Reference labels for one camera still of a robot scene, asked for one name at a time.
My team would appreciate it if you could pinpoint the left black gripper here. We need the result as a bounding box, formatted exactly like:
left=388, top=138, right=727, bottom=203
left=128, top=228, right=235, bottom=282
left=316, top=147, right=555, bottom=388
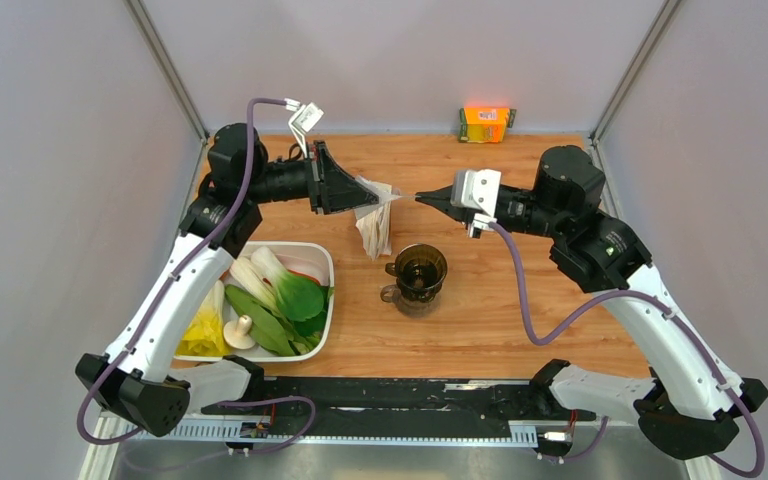
left=244, top=140, right=378, bottom=215

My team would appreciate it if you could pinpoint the pack of paper filters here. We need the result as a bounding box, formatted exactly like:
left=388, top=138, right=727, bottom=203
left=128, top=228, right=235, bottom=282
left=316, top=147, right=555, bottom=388
left=355, top=202, right=392, bottom=260

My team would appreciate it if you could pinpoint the dark brown coffee dripper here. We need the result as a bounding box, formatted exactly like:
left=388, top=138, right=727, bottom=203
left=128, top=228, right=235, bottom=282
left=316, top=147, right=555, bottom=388
left=380, top=243, right=448, bottom=305

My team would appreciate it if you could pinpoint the clear glass coffee server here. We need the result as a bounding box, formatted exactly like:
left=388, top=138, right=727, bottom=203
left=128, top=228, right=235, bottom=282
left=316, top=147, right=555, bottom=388
left=380, top=284, right=442, bottom=319

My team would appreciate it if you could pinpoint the white paper coffee filter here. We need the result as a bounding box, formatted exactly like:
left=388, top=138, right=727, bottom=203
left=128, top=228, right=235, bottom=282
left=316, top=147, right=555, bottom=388
left=354, top=175, right=416, bottom=220

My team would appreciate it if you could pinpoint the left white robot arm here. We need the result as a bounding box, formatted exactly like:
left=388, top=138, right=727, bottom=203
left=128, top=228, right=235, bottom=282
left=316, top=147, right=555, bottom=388
left=75, top=123, right=379, bottom=437

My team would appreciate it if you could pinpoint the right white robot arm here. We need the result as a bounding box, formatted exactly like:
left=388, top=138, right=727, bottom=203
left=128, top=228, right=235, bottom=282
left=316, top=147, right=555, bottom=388
left=416, top=145, right=768, bottom=460

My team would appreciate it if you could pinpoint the orange green carton box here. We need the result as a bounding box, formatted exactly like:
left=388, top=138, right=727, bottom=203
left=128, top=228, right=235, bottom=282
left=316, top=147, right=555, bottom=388
left=457, top=107, right=517, bottom=144

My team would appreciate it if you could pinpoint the red chili pepper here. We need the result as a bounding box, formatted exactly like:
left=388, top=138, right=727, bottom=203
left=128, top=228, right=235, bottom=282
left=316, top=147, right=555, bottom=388
left=288, top=269, right=322, bottom=287

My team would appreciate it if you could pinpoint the green bok choy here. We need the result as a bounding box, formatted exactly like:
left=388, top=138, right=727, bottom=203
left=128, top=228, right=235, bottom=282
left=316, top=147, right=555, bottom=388
left=250, top=247, right=325, bottom=322

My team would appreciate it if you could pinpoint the white bok choy stalk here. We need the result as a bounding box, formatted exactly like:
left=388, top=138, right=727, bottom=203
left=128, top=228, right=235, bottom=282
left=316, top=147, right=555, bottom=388
left=229, top=257, right=278, bottom=312

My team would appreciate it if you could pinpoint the white rectangular tray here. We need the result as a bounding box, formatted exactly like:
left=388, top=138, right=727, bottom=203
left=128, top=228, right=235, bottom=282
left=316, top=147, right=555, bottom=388
left=173, top=240, right=336, bottom=364

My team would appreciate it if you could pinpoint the dark green leaf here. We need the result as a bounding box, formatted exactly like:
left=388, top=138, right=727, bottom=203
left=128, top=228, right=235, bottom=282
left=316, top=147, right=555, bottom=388
left=225, top=285, right=296, bottom=357

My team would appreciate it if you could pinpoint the white mushroom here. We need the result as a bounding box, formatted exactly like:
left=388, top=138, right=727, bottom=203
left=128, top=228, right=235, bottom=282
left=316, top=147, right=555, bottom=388
left=223, top=315, right=257, bottom=350

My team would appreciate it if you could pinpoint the yellow napa cabbage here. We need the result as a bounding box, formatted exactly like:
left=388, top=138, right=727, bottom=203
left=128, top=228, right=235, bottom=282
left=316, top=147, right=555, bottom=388
left=175, top=280, right=230, bottom=357

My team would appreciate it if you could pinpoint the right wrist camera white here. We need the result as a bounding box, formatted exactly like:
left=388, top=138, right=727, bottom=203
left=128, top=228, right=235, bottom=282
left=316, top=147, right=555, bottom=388
left=451, top=169, right=501, bottom=238

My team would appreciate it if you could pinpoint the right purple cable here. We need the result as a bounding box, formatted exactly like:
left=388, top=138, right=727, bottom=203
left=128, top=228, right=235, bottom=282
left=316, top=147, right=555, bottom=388
left=489, top=221, right=767, bottom=480

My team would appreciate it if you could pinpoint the purple cable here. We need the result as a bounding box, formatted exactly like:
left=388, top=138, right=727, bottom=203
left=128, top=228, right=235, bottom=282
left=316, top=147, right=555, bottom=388
left=76, top=97, right=318, bottom=457
left=489, top=221, right=767, bottom=480

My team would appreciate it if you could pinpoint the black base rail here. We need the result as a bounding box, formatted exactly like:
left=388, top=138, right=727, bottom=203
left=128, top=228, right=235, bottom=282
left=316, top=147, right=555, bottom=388
left=201, top=377, right=595, bottom=446

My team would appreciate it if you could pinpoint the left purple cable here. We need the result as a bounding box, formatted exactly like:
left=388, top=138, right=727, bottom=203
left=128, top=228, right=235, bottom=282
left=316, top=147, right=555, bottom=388
left=76, top=97, right=318, bottom=457

